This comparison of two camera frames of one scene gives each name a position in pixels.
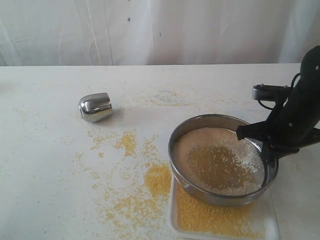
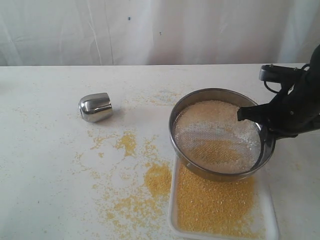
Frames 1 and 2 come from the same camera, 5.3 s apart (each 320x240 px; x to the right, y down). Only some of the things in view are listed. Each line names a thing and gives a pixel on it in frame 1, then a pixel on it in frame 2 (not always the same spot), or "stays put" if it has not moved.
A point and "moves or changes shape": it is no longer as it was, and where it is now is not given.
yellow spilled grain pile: (157, 179) stays put
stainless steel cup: (96, 107) stays put
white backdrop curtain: (89, 32) stays put
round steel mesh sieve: (209, 164) moves or changes shape
